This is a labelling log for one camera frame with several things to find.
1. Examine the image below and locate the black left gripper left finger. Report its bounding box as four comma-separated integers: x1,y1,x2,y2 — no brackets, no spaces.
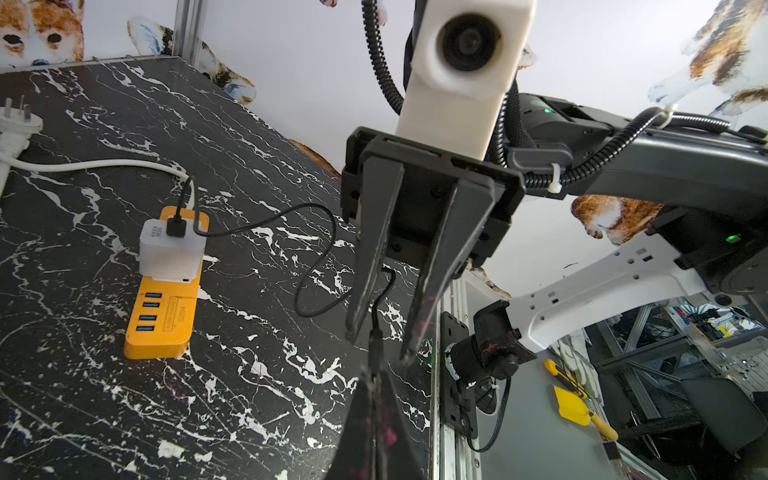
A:
325,370,375,480

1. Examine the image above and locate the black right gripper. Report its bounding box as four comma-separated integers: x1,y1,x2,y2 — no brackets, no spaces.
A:
341,127,525,365

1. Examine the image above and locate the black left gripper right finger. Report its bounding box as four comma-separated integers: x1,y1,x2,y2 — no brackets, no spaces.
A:
374,371,424,480

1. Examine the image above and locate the orange power strip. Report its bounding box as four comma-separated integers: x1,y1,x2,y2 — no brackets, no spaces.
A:
124,206,209,360

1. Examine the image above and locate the black usb cable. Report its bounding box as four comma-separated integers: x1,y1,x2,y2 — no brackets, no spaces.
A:
166,176,398,376

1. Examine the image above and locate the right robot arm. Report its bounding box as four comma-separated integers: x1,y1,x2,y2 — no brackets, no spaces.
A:
341,1,767,383

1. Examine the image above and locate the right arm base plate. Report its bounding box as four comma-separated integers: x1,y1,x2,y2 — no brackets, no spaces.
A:
439,311,485,440

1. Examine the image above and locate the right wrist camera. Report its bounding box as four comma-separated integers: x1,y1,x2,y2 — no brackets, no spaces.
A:
396,1,536,160

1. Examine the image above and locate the yellow handled tool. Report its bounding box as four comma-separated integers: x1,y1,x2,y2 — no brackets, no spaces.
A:
544,359,619,442

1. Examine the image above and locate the white power strip cord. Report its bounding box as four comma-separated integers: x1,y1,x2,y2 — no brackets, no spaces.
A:
0,94,196,208

